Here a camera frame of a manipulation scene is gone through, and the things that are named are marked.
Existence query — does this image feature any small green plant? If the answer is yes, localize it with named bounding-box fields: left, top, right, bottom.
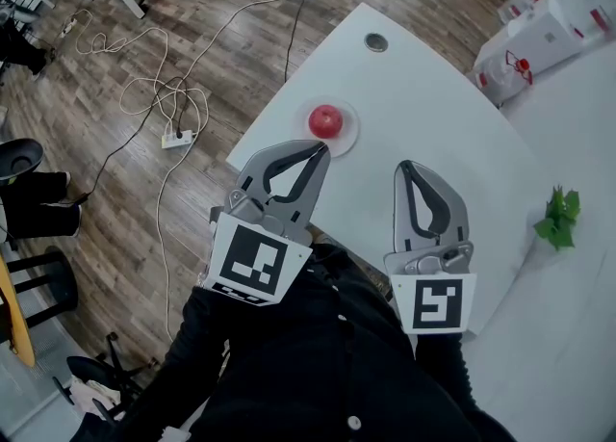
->
left=532, top=184, right=582, bottom=252

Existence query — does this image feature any black round seat shell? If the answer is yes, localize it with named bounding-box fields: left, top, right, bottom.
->
left=0, top=137, right=46, bottom=187

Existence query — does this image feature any red apple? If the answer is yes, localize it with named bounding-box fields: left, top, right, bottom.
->
left=308, top=103, right=345, bottom=140

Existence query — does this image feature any person's black cardigan torso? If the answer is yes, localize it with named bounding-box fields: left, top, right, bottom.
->
left=71, top=242, right=519, bottom=442

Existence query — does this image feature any white power strip with plugs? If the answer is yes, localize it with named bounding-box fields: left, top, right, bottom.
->
left=161, top=128, right=196, bottom=150

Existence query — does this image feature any thin black hanging cable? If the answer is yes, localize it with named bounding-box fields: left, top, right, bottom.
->
left=283, top=0, right=316, bottom=84

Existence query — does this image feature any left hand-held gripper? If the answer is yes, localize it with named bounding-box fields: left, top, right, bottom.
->
left=198, top=139, right=332, bottom=309

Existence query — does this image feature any black floor cable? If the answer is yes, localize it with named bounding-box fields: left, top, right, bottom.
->
left=65, top=75, right=192, bottom=205

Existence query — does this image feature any large white cardboard box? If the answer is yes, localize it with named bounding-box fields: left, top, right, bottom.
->
left=473, top=0, right=586, bottom=105

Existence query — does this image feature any grey table cable grommet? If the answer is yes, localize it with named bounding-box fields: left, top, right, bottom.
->
left=364, top=32, right=390, bottom=53

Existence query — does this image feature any yellow wooden table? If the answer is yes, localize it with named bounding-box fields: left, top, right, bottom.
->
left=0, top=256, right=38, bottom=368

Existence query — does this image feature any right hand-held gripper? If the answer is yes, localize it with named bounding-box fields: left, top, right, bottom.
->
left=382, top=159, right=478, bottom=336

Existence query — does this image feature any clear jug with red cap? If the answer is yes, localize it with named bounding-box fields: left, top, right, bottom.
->
left=475, top=49, right=535, bottom=107

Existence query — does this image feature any coiled white floor cable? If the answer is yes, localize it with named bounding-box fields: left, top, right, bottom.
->
left=74, top=9, right=211, bottom=139

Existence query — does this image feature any long white floor cable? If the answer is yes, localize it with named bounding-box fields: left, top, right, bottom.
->
left=155, top=0, right=322, bottom=343

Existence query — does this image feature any black round stool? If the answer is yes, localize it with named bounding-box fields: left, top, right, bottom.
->
left=0, top=246, right=81, bottom=331

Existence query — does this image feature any person's right forearm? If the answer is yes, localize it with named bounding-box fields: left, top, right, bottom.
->
left=411, top=331, right=480, bottom=415

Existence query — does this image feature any person's left forearm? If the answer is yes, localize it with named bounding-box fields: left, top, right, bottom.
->
left=161, top=284, right=230, bottom=383

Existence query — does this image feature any black swivel chair with cloth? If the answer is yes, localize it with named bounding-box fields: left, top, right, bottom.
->
left=51, top=331, right=161, bottom=429

